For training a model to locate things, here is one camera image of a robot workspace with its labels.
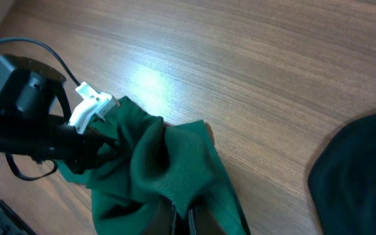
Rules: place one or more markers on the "black garment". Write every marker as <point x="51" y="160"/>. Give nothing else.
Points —
<point x="342" y="182"/>

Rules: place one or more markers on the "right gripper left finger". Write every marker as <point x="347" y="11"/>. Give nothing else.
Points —
<point x="163" y="220"/>

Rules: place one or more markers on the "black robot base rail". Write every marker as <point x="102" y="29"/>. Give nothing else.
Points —
<point x="11" y="223"/>

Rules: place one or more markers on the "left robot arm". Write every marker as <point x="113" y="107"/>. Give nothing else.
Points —
<point x="35" y="118"/>

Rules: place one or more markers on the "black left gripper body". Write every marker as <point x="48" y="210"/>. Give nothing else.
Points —
<point x="51" y="139"/>

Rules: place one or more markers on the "dark green skirt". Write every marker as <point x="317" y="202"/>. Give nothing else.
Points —
<point x="156" y="163"/>

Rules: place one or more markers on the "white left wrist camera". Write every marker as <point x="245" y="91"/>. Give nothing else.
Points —
<point x="94" y="105"/>

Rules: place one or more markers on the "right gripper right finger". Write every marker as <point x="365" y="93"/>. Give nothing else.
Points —
<point x="202" y="222"/>

